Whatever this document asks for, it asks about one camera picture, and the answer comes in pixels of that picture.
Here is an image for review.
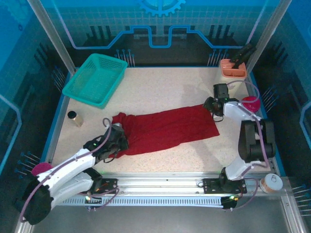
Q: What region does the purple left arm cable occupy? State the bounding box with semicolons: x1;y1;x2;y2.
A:
19;117;121;223

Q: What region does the red t-shirt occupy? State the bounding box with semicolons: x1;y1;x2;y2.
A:
111;104;221;158

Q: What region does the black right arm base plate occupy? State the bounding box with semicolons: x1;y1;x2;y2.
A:
203;178;247;194

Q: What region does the teal plastic basket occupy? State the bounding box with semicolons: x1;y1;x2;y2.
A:
62;53;129;109

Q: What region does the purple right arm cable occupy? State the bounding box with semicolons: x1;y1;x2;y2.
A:
227;80;270;211

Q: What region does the aluminium rail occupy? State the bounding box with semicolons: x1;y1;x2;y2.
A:
29;171;290;196

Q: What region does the white slotted cable duct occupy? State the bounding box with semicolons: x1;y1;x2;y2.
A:
58;196;224;207

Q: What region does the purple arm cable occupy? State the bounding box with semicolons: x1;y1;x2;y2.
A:
19;117;121;223
227;80;270;211

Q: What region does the small bottle black cap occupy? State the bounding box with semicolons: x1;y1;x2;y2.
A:
67;111;84;127

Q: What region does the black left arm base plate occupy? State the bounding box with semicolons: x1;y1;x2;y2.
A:
74;178;119;194

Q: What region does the white cup pink lid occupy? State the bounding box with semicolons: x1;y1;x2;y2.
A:
242;96;262;114

